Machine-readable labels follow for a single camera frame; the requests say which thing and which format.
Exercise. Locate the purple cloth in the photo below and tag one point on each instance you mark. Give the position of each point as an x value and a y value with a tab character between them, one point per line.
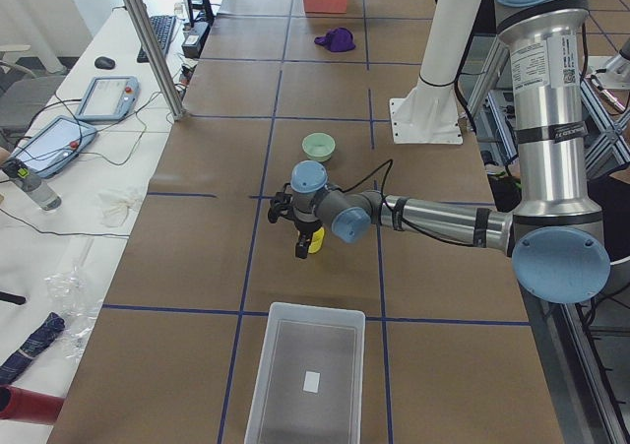
337	40

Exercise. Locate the teach pendant far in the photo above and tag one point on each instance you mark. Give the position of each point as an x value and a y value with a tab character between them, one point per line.
108	99

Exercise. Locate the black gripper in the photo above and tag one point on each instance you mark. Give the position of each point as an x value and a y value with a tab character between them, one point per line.
306	226

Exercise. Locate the small black power box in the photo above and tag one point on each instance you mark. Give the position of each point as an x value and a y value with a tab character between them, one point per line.
195	40

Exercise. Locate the black keyboard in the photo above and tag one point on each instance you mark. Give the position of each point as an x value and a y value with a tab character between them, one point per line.
163	27

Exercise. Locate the red cylinder bottle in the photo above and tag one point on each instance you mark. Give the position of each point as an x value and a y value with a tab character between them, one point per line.
28	406

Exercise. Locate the white pedestal column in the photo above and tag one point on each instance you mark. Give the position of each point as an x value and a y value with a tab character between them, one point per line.
429	113

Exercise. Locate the aluminium frame post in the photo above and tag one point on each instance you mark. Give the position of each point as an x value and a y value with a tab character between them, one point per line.
149	42

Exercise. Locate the black computer mouse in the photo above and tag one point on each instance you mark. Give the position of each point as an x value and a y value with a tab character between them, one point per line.
104	63

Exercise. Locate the yellow plastic cup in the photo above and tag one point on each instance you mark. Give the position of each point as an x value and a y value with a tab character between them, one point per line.
316	241

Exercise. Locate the light green bowl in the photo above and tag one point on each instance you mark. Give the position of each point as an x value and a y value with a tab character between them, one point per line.
319	146

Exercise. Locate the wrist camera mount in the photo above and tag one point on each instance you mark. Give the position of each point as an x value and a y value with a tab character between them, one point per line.
281	206

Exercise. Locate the translucent plastic box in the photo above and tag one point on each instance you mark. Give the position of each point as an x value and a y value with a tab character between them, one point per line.
310	375

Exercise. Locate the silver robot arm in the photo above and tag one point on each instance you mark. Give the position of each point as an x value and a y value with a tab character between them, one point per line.
554	237

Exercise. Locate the clear water bottle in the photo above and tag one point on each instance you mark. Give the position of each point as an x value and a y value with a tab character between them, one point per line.
31	184

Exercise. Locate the folded blue umbrella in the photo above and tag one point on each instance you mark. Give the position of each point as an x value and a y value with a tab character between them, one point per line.
35	344

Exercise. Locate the crumpled white tissue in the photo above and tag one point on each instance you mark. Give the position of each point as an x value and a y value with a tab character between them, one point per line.
115	205

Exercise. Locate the seated person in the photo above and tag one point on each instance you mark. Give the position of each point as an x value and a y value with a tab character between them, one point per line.
505	188

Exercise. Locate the teach pendant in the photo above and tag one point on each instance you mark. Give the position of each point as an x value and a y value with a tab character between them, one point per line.
51	149
108	99

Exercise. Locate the teach pendant near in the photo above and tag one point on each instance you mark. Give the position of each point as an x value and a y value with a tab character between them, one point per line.
51	149

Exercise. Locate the crumpled clear plastic wrap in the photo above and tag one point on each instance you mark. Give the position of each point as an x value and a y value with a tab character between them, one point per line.
77	307

